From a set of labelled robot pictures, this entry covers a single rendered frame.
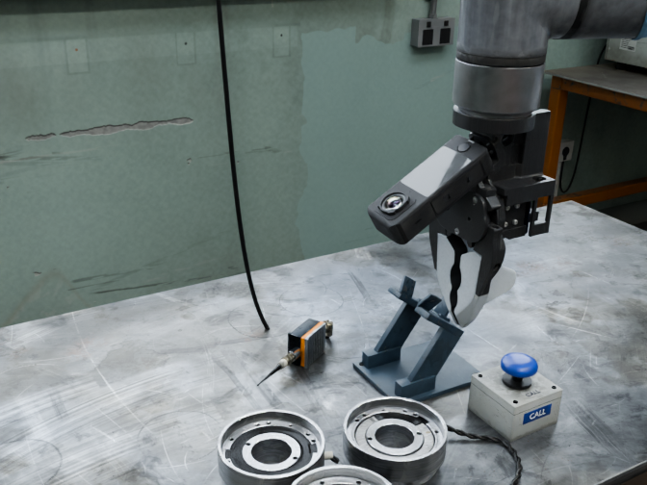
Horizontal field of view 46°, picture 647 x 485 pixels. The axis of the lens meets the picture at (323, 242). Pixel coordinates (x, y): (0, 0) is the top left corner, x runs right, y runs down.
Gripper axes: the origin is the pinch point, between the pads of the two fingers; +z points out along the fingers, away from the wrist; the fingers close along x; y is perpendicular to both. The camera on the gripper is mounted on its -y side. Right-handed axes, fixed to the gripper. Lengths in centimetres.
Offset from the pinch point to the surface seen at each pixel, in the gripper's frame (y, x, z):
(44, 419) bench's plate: -35.2, 25.3, 16.0
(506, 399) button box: 7.4, -1.0, 11.7
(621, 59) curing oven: 194, 143, 14
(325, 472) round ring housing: -14.7, -0.8, 12.4
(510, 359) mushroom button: 9.7, 1.5, 8.7
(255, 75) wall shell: 56, 162, 11
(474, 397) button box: 7.1, 3.7, 14.2
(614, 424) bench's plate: 19.6, -5.7, 16.2
